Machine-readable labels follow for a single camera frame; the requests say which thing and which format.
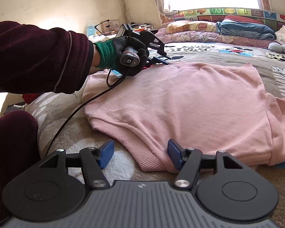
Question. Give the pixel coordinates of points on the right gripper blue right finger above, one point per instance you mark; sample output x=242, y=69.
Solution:
x=177, y=154

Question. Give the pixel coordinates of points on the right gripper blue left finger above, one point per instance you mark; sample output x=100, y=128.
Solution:
x=104, y=153

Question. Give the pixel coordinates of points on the pink sweatshirt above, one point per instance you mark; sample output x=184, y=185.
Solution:
x=203, y=106

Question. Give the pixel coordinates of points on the left forearm maroon sleeve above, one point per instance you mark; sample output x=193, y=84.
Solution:
x=35, y=60

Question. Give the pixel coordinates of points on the left gloved hand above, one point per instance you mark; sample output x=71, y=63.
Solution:
x=107, y=55

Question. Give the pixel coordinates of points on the dark side desk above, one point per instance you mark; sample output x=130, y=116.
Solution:
x=133, y=28

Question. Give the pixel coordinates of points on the yellow patterned pillow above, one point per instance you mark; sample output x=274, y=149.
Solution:
x=184, y=25

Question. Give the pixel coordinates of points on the window curtain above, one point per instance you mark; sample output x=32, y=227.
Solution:
x=165, y=12

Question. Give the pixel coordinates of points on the purple floral quilt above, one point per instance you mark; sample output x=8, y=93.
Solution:
x=209, y=37

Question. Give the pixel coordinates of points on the blue folded quilt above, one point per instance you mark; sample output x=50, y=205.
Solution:
x=245, y=29

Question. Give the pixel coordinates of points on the grey plush toy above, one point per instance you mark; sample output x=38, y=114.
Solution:
x=276, y=47

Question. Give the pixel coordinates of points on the colourful alphabet headboard mat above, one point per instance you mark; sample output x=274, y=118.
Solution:
x=272, y=19

